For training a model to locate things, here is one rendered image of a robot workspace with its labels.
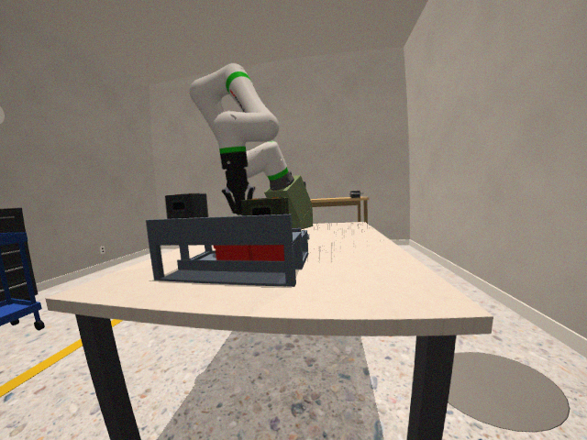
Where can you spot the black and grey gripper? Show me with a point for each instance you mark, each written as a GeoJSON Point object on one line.
{"type": "Point", "coordinates": [237, 183]}

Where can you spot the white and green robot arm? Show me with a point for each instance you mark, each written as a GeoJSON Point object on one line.
{"type": "Point", "coordinates": [233, 129]}

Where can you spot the dark grey metal shelf rack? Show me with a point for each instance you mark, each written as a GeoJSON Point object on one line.
{"type": "Point", "coordinates": [271, 229]}

